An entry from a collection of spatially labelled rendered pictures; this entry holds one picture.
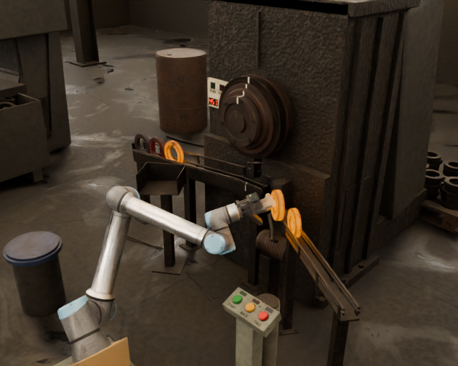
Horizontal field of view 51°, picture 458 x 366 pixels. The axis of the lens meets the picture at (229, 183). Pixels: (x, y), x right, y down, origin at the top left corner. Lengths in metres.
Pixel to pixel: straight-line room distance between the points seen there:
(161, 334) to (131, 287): 0.49
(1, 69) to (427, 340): 4.38
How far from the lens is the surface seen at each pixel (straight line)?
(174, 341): 2.86
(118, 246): 2.56
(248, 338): 2.19
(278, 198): 2.37
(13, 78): 5.19
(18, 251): 3.00
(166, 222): 2.30
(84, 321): 2.48
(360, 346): 2.92
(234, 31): 2.92
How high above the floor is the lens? 1.99
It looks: 26 degrees down
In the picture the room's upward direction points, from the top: straight up
